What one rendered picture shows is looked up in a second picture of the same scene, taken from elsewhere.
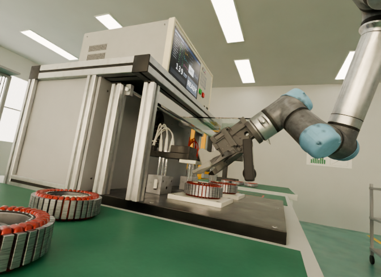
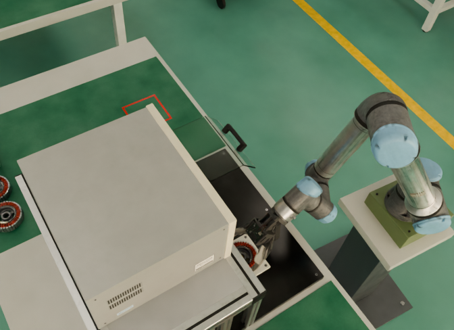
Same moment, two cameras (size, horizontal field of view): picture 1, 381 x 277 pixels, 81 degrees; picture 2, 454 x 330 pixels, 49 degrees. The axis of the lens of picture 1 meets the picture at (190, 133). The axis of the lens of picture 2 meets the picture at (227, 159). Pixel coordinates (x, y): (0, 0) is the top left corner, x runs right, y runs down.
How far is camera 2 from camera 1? 1.69 m
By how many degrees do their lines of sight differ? 81
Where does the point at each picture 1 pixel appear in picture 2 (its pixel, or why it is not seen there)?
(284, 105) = (309, 204)
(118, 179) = not seen: hidden behind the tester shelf
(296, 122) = (317, 214)
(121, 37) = (162, 267)
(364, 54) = (355, 145)
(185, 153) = not seen: hidden behind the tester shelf
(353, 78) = (344, 156)
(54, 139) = not seen: outside the picture
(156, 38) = (215, 242)
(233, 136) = (268, 228)
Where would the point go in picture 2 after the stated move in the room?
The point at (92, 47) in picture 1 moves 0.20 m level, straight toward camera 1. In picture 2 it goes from (115, 298) to (200, 310)
